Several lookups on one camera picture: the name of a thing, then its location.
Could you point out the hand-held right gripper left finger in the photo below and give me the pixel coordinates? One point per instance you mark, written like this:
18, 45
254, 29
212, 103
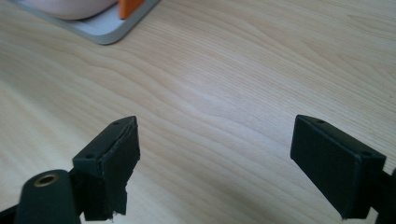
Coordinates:
109, 174

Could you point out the orange block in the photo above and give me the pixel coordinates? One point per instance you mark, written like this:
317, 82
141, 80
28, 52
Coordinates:
129, 7

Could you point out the pale pink rounded plastic object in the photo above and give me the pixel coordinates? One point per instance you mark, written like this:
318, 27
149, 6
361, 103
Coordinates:
71, 7

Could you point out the grey tray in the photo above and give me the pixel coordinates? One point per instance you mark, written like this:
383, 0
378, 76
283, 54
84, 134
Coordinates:
106, 26

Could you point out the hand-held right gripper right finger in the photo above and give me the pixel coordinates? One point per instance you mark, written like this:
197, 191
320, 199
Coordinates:
333, 168

